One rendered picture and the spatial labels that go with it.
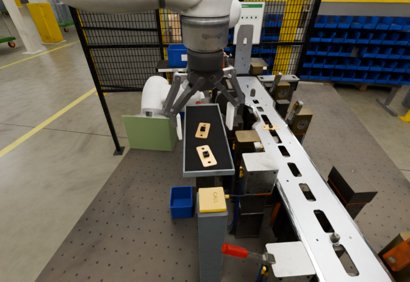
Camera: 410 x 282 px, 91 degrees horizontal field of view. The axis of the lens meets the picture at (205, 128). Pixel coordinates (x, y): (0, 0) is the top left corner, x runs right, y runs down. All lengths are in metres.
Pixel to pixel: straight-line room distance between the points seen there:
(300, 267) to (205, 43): 0.51
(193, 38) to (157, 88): 0.92
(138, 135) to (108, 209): 0.45
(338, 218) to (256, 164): 0.29
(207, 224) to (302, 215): 0.32
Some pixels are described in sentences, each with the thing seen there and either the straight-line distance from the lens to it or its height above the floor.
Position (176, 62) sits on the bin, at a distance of 1.69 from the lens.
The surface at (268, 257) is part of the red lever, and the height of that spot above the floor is 1.08.
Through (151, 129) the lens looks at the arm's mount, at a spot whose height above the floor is 0.86.
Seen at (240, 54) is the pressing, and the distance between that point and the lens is 1.61.
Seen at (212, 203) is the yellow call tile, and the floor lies 1.16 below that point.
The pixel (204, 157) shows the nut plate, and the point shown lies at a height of 1.16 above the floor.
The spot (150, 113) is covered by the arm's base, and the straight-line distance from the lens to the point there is 1.22.
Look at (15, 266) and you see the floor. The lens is 2.11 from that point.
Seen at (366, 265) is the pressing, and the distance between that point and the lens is 0.73.
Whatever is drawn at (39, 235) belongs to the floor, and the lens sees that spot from 2.17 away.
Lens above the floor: 1.57
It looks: 36 degrees down
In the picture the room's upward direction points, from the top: straight up
